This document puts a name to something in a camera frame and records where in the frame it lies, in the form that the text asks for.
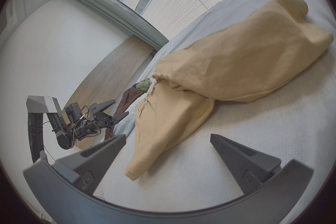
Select tan shorts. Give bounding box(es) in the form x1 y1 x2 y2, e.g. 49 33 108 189
124 0 334 181

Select brown garment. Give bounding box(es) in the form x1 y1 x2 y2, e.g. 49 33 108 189
105 88 145 141

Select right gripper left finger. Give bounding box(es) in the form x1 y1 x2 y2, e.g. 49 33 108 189
52 134 127 195

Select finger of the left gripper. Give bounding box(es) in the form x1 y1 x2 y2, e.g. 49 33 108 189
105 111 130 127
89 99 116 115

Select bed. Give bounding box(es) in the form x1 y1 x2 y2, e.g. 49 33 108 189
67 0 336 211

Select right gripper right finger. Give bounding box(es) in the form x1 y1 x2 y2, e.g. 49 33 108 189
211 134 282 196

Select grey-green curtain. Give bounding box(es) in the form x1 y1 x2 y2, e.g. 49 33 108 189
62 0 170 51

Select pale grey garment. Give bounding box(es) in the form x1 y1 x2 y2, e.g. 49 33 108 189
111 112 137 139

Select green garment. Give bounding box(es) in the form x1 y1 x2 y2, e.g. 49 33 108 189
132 80 153 93

